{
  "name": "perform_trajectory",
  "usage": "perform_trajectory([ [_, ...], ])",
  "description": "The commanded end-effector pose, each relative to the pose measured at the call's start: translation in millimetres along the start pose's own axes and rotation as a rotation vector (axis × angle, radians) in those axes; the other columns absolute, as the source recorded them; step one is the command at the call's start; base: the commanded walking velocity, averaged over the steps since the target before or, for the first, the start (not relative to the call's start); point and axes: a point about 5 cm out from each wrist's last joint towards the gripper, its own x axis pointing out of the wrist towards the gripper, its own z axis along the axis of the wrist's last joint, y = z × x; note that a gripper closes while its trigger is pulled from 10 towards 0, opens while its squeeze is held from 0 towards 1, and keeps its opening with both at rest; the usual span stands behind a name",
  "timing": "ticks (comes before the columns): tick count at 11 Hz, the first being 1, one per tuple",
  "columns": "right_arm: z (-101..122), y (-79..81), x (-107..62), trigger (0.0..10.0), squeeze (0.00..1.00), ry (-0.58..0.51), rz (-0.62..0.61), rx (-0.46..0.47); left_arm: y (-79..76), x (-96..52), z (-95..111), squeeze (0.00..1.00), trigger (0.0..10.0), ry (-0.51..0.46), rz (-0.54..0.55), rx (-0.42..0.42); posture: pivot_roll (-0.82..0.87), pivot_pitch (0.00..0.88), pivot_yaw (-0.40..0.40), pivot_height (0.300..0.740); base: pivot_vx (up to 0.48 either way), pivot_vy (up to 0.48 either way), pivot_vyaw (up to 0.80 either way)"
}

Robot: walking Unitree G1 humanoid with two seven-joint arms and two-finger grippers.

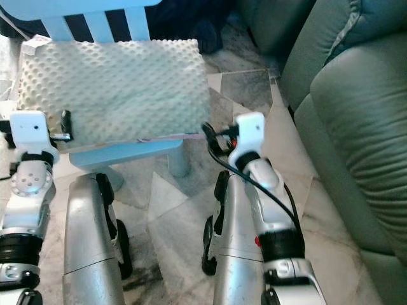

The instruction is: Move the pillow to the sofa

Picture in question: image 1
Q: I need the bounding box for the white egg-crate foam pillow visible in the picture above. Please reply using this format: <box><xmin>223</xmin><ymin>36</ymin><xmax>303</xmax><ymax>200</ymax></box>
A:
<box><xmin>16</xmin><ymin>37</ymin><xmax>212</xmax><ymax>143</ymax></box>

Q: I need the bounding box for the green leather sofa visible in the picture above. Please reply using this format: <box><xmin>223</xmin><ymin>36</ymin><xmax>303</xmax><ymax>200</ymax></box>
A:
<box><xmin>232</xmin><ymin>0</ymin><xmax>407</xmax><ymax>305</ymax></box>

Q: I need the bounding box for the light blue wooden chair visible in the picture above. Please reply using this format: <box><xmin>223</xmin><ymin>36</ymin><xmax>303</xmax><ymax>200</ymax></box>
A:
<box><xmin>0</xmin><ymin>0</ymin><xmax>193</xmax><ymax>179</ymax></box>

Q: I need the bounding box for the silver left robot leg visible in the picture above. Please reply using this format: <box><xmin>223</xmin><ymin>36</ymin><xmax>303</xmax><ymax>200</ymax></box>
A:
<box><xmin>62</xmin><ymin>173</ymin><xmax>135</xmax><ymax>305</ymax></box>

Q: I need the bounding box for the silver robot leg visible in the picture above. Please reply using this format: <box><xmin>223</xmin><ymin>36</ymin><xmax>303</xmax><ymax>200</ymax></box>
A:
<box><xmin>62</xmin><ymin>173</ymin><xmax>135</xmax><ymax>305</ymax></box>
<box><xmin>200</xmin><ymin>170</ymin><xmax>269</xmax><ymax>305</ymax></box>

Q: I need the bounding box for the silver right robot leg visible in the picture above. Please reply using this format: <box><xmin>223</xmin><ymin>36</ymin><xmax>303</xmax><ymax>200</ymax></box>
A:
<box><xmin>200</xmin><ymin>170</ymin><xmax>269</xmax><ymax>305</ymax></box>

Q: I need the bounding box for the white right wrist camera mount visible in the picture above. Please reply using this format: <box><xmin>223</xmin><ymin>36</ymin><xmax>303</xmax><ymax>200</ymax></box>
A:
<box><xmin>234</xmin><ymin>112</ymin><xmax>267</xmax><ymax>163</ymax></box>

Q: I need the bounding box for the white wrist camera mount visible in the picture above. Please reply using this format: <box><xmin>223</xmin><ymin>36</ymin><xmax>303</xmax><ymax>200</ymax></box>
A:
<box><xmin>10</xmin><ymin>111</ymin><xmax>48</xmax><ymax>154</ymax></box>
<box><xmin>234</xmin><ymin>112</ymin><xmax>267</xmax><ymax>163</ymax></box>

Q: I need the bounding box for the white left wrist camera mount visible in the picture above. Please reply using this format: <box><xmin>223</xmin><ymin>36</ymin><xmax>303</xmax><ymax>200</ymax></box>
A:
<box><xmin>10</xmin><ymin>111</ymin><xmax>48</xmax><ymax>154</ymax></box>

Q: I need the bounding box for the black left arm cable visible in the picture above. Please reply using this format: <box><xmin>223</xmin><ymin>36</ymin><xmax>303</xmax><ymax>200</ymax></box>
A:
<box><xmin>0</xmin><ymin>119</ymin><xmax>16</xmax><ymax>182</ymax></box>

